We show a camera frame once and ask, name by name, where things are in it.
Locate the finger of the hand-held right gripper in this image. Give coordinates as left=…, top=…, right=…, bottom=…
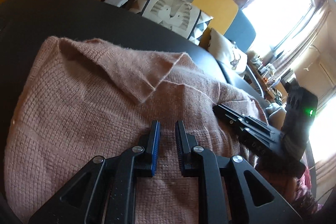
left=241, top=128, right=280, bottom=143
left=213, top=104, right=272, bottom=132

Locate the grey yellow blue sofa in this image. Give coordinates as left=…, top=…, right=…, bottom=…
left=104, top=0, right=256, bottom=51

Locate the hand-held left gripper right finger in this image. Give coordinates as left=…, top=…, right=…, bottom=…
left=175, top=120, right=302, bottom=224

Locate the cluttered wooden side table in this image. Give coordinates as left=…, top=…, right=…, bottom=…
left=247, top=49, right=292, bottom=104

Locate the window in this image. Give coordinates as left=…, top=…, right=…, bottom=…
left=241, top=0, right=315, bottom=51

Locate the person's red patterned clothing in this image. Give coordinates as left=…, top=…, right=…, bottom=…
left=294, top=169, right=323, bottom=211

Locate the beige folded cloth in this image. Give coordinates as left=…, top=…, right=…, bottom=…
left=265, top=103, right=288, bottom=125

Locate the tiger print cushion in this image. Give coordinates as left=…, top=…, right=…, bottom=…
left=129, top=0, right=214, bottom=39

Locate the pink knitted sweater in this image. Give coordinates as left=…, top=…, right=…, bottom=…
left=4, top=35, right=302, bottom=224

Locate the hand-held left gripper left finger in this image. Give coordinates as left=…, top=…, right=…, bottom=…
left=29, top=120, right=161, bottom=224

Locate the beige deer print cushion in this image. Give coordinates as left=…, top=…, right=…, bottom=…
left=207, top=28, right=248, bottom=75

